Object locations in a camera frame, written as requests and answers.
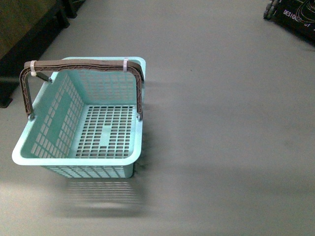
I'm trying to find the white zip tie left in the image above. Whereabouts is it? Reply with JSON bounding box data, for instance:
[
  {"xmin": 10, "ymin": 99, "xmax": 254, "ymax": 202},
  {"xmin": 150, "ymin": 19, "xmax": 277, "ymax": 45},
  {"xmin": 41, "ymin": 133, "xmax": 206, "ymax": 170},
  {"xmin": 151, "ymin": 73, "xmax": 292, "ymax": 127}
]
[{"xmin": 30, "ymin": 60, "xmax": 37, "ymax": 77}]

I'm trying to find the white zip tie right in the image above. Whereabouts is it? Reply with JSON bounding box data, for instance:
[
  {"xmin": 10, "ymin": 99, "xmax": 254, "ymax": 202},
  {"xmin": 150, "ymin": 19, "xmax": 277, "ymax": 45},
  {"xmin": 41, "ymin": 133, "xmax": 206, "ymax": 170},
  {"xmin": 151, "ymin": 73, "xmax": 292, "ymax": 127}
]
[{"xmin": 123, "ymin": 58, "xmax": 128, "ymax": 72}]

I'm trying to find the white zip tie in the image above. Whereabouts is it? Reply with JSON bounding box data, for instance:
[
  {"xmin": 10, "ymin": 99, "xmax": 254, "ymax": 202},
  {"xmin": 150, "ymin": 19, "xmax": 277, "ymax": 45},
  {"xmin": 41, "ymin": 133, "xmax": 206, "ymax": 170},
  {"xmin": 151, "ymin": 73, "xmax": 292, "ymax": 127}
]
[
  {"xmin": 30, "ymin": 60, "xmax": 37, "ymax": 77},
  {"xmin": 123, "ymin": 58, "xmax": 128, "ymax": 72}
]

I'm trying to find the brown basket handle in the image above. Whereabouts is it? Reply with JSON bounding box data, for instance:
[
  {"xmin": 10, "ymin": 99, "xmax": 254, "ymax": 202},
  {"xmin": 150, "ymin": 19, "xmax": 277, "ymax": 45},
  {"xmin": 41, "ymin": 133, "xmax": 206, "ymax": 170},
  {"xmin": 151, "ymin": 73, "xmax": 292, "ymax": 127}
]
[{"xmin": 19, "ymin": 59, "xmax": 145, "ymax": 120}]

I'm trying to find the light blue plastic basket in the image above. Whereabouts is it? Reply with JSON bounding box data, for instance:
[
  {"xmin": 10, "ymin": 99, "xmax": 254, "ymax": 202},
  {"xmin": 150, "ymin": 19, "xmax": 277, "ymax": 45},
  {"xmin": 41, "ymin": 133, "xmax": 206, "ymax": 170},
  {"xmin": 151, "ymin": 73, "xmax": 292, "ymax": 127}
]
[{"xmin": 12, "ymin": 57, "xmax": 146, "ymax": 178}]

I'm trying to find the dark wooden display stand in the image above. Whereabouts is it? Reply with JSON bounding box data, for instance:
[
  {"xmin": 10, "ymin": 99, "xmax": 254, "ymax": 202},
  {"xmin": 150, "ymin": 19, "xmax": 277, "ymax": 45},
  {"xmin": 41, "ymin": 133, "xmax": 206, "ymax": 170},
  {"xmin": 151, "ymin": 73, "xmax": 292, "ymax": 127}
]
[{"xmin": 0, "ymin": 0, "xmax": 83, "ymax": 108}]

